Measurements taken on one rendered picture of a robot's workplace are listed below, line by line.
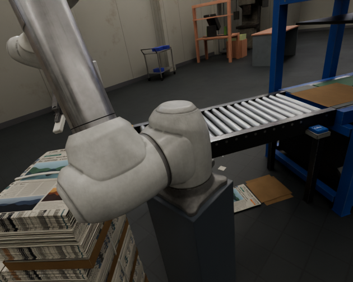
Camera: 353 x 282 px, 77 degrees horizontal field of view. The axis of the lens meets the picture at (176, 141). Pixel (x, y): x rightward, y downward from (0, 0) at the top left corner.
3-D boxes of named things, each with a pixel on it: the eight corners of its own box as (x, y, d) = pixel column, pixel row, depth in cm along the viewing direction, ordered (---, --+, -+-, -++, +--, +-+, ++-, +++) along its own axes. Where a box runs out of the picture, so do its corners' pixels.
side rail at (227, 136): (141, 178, 131) (136, 161, 125) (140, 173, 136) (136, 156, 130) (334, 125, 153) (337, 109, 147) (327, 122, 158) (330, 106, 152)
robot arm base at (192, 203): (236, 174, 72) (235, 159, 69) (192, 218, 59) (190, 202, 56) (191, 158, 84) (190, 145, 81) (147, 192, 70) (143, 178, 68)
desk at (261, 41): (296, 54, 699) (300, 24, 660) (279, 66, 599) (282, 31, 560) (270, 55, 749) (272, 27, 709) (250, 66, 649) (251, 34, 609)
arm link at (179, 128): (224, 169, 66) (221, 97, 55) (177, 203, 56) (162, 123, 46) (187, 151, 77) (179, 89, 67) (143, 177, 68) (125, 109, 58)
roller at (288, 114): (292, 124, 149) (293, 117, 146) (253, 104, 189) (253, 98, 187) (298, 122, 149) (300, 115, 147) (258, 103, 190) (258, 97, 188)
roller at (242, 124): (248, 135, 143) (248, 128, 141) (217, 112, 184) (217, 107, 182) (255, 134, 144) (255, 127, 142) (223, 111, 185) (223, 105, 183)
